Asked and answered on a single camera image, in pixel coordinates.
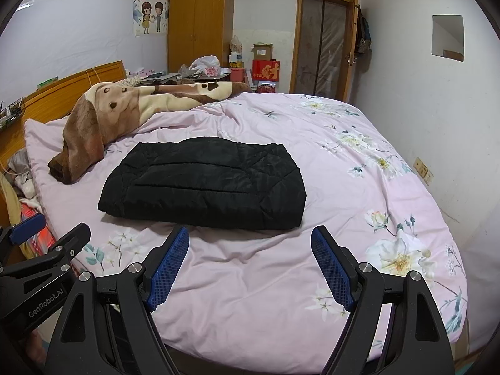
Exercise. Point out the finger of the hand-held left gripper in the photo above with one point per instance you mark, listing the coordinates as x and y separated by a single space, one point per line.
29 226
76 240

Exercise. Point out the red gift box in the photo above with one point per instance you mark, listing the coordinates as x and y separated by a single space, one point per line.
266 71

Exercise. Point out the cartoon couple wall sticker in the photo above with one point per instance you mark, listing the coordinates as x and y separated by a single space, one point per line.
150 15

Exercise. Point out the wall socket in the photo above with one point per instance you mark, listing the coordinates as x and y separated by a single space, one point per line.
424 171

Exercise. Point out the white plastic bag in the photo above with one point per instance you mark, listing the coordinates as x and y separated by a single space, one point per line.
205 64

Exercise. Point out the brown door curtain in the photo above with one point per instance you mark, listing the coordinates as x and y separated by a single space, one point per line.
320 47

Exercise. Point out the brown cardboard box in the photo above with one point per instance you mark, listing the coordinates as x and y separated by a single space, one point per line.
262 52

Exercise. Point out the wooden door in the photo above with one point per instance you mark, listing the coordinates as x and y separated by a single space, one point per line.
296 47
351 27

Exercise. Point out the green flat box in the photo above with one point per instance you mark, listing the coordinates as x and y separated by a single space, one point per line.
47 82

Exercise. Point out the pink box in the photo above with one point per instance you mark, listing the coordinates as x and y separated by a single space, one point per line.
237 75

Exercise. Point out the hanging bags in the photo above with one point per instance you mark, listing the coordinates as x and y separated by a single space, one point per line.
363 31

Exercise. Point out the printed flat box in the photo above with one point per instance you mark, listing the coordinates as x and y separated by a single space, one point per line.
265 87

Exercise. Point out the black puffer jacket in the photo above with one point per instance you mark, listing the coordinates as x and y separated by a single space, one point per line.
203 183

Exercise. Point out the pink floral bed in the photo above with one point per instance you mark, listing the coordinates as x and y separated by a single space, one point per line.
254 281

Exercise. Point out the brown dog-print blanket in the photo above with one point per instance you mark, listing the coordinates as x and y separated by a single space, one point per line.
117 105

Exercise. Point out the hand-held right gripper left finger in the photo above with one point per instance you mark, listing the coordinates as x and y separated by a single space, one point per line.
170 269

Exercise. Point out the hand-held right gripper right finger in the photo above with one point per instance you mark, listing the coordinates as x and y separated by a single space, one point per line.
332 269

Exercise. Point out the wooden wardrobe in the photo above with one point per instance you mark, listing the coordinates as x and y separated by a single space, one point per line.
199 27

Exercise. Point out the red plaid cloth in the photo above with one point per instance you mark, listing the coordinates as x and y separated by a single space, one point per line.
37 234

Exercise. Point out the cluttered bedside table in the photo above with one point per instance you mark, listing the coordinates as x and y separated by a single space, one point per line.
172 78

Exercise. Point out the blue and yellow box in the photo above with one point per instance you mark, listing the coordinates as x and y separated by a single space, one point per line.
236 59

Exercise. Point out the white crumpled cloth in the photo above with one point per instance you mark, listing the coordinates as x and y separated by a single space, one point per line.
21 175

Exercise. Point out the wooden headboard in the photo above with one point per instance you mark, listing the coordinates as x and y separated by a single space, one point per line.
58 93

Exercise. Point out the clear snack bag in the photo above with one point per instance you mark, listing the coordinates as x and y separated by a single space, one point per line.
236 43

